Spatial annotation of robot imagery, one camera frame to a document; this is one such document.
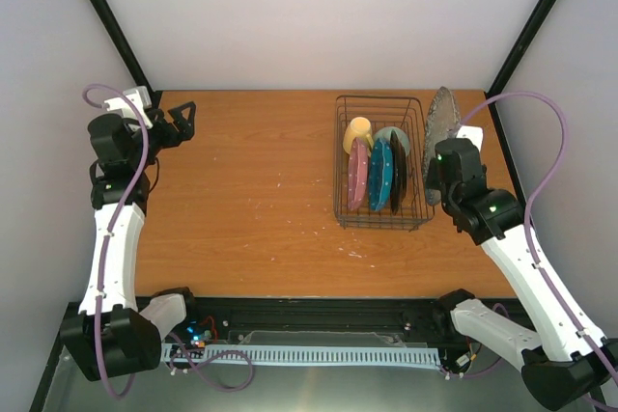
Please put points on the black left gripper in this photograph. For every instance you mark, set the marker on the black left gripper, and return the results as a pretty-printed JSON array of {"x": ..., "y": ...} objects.
[{"x": 185, "y": 130}]

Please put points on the black rimmed cream plate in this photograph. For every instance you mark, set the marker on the black rimmed cream plate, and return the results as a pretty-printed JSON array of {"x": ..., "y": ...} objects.
[{"x": 399, "y": 185}]

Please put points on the speckled large stoneware plate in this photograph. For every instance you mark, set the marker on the speckled large stoneware plate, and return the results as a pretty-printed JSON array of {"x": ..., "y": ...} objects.
[{"x": 442, "y": 118}]

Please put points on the teal blue plate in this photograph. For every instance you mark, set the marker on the teal blue plate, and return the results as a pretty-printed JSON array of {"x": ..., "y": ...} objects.
[{"x": 381, "y": 174}]

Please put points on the mint green ceramic bowl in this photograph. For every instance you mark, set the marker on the mint green ceramic bowl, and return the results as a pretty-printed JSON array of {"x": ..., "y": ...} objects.
[{"x": 386, "y": 132}]

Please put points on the pink polka dot plate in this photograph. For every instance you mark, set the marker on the pink polka dot plate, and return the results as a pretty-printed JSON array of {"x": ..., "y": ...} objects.
[{"x": 357, "y": 174}]

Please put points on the yellow ceramic mug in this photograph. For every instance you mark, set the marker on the yellow ceramic mug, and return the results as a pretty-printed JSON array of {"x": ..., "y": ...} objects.
[{"x": 359, "y": 127}]

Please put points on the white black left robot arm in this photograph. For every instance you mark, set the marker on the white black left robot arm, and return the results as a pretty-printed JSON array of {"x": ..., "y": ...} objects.
[{"x": 120, "y": 191}]

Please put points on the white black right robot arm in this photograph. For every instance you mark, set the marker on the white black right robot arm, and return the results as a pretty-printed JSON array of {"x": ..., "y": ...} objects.
[{"x": 565, "y": 356}]

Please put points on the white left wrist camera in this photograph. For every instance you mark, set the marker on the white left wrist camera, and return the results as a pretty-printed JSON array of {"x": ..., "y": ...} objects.
[{"x": 139, "y": 98}]

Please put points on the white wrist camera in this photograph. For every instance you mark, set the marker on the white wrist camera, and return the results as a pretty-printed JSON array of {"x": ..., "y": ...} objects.
[
  {"x": 475, "y": 134},
  {"x": 139, "y": 98}
]

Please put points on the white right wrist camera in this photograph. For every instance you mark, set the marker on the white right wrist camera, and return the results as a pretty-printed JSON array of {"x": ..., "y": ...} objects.
[{"x": 475, "y": 134}]

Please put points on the dark wire dish rack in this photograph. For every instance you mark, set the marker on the dark wire dish rack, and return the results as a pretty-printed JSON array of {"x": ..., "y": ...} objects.
[{"x": 405, "y": 113}]

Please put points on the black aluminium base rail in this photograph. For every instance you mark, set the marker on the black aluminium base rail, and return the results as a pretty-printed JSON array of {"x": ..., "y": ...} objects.
[{"x": 418, "y": 320}]

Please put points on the right connector with wires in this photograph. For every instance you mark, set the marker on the right connector with wires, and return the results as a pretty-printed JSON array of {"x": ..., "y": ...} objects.
[{"x": 467, "y": 363}]

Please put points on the light blue slotted cable duct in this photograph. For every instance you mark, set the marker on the light blue slotted cable duct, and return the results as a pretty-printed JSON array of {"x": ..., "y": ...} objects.
[{"x": 320, "y": 356}]

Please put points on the black frame post left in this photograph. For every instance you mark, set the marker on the black frame post left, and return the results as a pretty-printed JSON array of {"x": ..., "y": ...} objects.
[{"x": 119, "y": 40}]

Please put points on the black frame post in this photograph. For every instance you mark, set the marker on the black frame post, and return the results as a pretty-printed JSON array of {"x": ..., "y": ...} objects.
[
  {"x": 527, "y": 34},
  {"x": 119, "y": 40}
]

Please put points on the left electronics board with wires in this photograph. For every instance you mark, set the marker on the left electronics board with wires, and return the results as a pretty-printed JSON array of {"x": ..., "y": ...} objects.
[{"x": 202, "y": 333}]

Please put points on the black frame post right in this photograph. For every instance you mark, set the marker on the black frame post right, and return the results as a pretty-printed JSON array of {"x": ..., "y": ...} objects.
[{"x": 527, "y": 34}]

